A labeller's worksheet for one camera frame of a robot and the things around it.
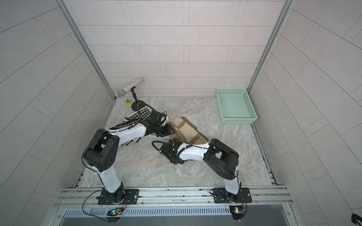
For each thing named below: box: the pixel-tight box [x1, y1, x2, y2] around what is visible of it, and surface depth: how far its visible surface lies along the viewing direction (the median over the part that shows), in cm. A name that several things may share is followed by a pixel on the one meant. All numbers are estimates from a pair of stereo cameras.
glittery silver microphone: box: [116, 77, 143, 98], surface depth 93 cm
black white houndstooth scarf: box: [109, 107, 152, 130], surface depth 104 cm
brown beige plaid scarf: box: [169, 116, 210, 145], surface depth 94 cm
